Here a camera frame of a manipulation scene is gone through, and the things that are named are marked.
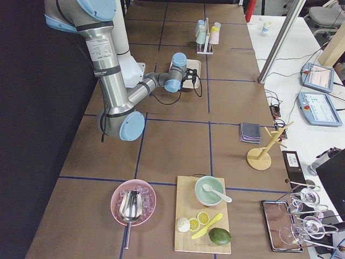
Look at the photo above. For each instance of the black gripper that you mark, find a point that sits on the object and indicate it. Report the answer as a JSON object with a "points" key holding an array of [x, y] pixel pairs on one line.
{"points": [[185, 82]]}

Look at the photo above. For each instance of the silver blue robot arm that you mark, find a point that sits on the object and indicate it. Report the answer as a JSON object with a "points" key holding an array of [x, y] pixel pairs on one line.
{"points": [[122, 82]]}

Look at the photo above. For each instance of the green cup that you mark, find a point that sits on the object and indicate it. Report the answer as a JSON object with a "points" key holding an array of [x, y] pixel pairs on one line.
{"points": [[201, 34]]}

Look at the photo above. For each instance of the pink cup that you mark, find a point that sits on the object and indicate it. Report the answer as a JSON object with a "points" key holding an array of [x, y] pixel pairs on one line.
{"points": [[214, 38]]}

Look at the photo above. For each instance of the yellow cup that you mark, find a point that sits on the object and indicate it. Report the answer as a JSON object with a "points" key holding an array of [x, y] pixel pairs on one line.
{"points": [[214, 29]]}

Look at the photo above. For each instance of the black metal glass tray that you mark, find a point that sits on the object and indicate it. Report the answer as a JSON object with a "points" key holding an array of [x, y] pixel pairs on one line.
{"points": [[277, 218]]}

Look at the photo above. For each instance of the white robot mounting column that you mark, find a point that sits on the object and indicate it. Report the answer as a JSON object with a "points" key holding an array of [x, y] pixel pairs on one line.
{"points": [[132, 71]]}

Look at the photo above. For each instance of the folded grey cloth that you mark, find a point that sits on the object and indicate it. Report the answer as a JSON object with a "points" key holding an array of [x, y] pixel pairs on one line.
{"points": [[250, 133]]}

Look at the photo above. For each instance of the small electronics board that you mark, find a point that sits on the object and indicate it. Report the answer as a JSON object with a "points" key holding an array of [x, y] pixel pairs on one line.
{"points": [[275, 111]]}

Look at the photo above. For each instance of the wooden mug tree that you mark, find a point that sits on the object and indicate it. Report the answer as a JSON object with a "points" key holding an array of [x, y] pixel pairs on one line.
{"points": [[258, 158]]}

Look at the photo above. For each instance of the white spoon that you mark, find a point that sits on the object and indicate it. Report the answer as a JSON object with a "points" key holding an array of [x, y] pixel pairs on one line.
{"points": [[209, 188]]}

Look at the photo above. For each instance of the green bowl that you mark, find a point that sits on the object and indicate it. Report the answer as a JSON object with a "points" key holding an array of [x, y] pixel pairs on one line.
{"points": [[208, 198]]}

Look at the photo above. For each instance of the far teach pendant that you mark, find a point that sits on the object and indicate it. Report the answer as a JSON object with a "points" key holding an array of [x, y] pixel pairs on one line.
{"points": [[318, 77]]}

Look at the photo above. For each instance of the teach pendant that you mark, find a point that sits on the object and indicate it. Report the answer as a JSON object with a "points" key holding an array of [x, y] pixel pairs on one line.
{"points": [[318, 77], [318, 109]]}

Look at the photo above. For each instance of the near teach pendant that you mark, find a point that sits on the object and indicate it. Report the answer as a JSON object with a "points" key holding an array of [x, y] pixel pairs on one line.
{"points": [[318, 109]]}

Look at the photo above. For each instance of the wooden cutting board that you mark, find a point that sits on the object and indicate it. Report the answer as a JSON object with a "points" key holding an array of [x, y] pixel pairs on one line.
{"points": [[197, 212]]}

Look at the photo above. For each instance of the pink bowl with ice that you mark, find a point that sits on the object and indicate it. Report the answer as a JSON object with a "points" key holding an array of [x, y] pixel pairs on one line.
{"points": [[148, 200]]}

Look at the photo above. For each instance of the office chair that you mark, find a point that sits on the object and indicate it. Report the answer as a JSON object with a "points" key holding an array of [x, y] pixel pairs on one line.
{"points": [[326, 18]]}

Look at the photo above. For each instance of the lemon slice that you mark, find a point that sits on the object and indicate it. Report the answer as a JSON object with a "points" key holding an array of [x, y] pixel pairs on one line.
{"points": [[194, 224], [203, 218]]}

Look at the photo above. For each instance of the black label box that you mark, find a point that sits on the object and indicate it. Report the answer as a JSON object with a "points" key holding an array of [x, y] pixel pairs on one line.
{"points": [[293, 166]]}

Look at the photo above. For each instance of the metal ice scoop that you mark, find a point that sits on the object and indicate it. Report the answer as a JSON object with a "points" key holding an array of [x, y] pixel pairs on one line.
{"points": [[130, 211]]}

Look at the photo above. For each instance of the white garlic bulb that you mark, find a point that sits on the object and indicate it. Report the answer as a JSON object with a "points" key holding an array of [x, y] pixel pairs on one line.
{"points": [[183, 225]]}

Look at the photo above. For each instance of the yellow plastic knife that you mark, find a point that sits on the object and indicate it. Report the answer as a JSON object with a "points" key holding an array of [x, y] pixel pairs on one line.
{"points": [[204, 230]]}

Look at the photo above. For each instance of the green avocado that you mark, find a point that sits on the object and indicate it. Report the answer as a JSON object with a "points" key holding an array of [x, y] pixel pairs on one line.
{"points": [[220, 236]]}

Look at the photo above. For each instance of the wine glass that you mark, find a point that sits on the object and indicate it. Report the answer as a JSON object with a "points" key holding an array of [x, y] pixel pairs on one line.
{"points": [[307, 196], [296, 234]]}

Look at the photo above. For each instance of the white wire cup rack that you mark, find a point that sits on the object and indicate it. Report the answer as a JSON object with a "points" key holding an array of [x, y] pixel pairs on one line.
{"points": [[206, 48]]}

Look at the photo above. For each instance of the aluminium frame post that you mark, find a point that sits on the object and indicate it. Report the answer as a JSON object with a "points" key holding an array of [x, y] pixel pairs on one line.
{"points": [[280, 39]]}

